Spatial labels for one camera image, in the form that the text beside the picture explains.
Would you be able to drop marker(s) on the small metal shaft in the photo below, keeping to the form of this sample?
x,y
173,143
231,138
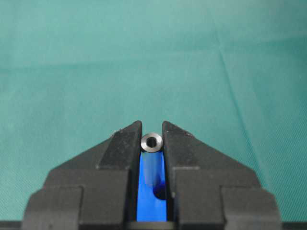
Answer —
x,y
151,145

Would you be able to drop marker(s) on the blue plastic gear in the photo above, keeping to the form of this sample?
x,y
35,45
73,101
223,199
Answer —
x,y
151,204

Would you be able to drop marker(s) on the green table cloth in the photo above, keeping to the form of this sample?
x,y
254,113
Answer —
x,y
231,72

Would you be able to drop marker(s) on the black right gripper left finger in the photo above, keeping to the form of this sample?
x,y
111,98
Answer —
x,y
96,190

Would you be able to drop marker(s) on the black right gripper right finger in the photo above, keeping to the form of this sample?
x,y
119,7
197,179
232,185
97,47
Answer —
x,y
208,190

